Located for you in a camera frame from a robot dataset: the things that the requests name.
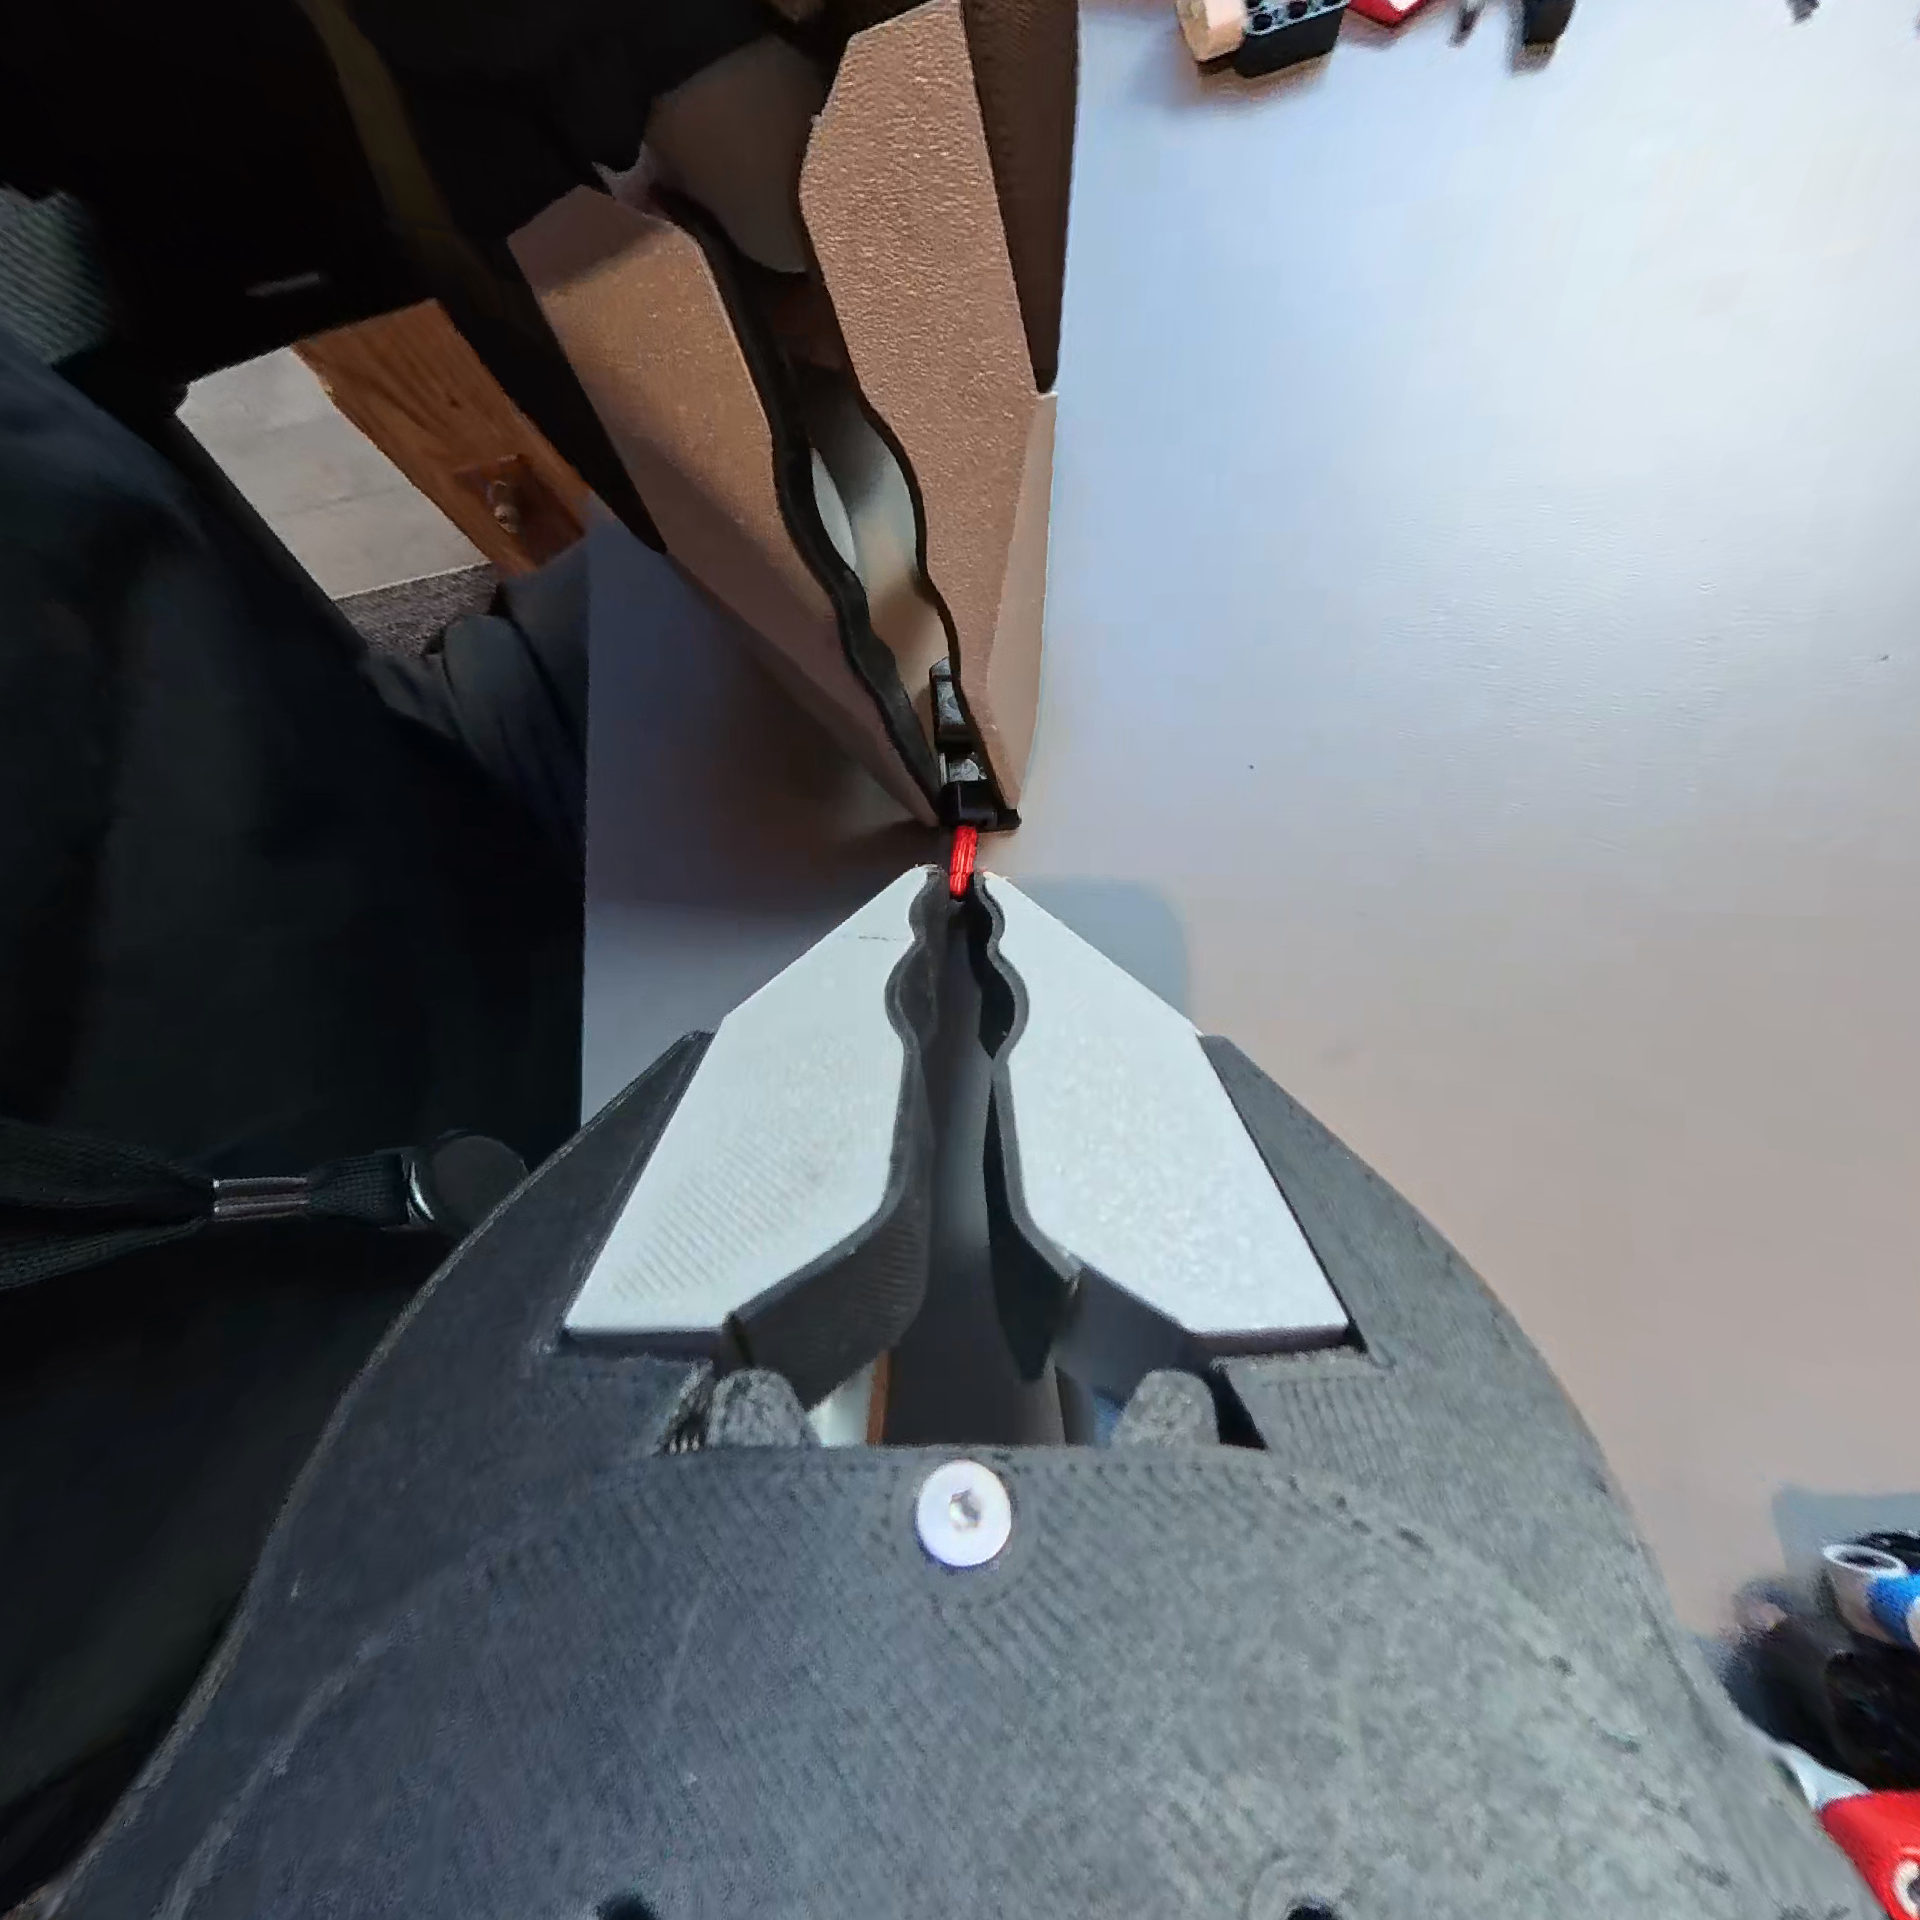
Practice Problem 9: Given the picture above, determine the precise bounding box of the wooden frame beam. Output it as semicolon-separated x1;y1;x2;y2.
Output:
294;296;591;582

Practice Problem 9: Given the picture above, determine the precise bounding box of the black hinged brick piece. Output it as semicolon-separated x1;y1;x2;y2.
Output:
929;655;1025;836

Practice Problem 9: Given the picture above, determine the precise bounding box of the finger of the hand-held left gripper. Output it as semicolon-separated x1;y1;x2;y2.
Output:
507;190;946;828
800;0;1066;824

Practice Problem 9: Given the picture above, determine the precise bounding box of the grey desk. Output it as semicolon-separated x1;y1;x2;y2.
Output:
576;0;1920;1666

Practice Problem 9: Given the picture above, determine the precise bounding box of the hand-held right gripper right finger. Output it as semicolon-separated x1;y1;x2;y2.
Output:
977;874;1355;1390

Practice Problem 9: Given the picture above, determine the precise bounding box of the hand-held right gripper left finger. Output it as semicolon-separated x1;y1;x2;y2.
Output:
563;867;951;1403

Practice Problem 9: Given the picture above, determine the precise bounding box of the pile of mixed toy bricks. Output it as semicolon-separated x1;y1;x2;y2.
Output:
1177;0;1578;77

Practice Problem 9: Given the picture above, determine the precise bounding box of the toy brick car model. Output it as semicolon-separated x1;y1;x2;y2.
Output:
1727;1526;1920;1920

